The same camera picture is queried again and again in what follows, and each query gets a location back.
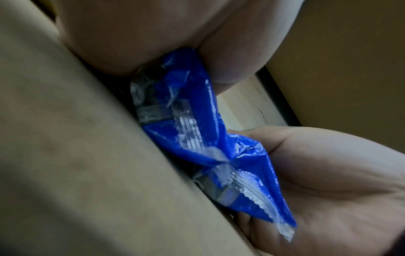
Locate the person's right hand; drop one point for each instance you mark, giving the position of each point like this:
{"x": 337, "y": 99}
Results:
{"x": 332, "y": 195}

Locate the black metal wooden shelf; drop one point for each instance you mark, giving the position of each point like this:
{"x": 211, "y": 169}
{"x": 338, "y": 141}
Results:
{"x": 63, "y": 150}

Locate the blue singlet handle packet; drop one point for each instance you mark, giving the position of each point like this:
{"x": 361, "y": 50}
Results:
{"x": 253, "y": 180}
{"x": 193, "y": 100}

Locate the person's left hand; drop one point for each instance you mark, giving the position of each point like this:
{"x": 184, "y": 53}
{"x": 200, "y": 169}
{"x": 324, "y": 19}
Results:
{"x": 164, "y": 30}

